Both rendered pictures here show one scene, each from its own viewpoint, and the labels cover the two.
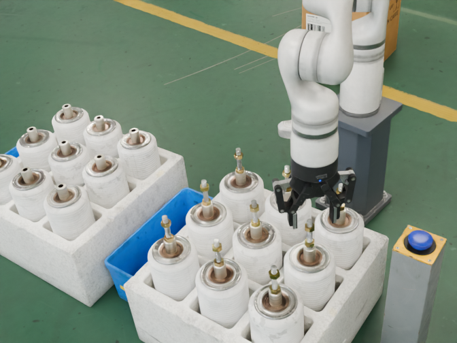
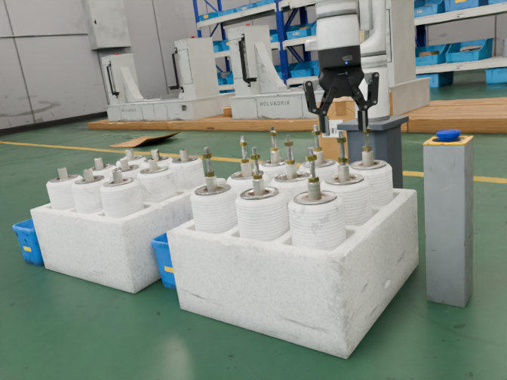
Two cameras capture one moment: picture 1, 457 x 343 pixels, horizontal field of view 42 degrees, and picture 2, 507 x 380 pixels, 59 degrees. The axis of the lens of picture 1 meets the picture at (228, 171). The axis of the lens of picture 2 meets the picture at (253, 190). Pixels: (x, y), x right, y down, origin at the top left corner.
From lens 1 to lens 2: 0.60 m
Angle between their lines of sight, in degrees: 23
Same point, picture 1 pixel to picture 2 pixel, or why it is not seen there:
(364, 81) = not seen: hidden behind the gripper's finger
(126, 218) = (173, 212)
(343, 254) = (376, 192)
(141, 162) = (188, 174)
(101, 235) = (149, 219)
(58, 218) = (112, 195)
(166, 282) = (207, 215)
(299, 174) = (327, 61)
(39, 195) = (96, 189)
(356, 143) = (373, 142)
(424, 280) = (459, 167)
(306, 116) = not seen: outside the picture
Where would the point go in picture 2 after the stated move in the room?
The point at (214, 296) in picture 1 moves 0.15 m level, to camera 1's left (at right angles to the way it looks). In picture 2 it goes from (253, 204) to (170, 216)
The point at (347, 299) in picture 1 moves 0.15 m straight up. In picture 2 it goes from (385, 218) to (382, 139)
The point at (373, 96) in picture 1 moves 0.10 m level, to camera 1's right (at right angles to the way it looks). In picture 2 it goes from (382, 100) to (419, 96)
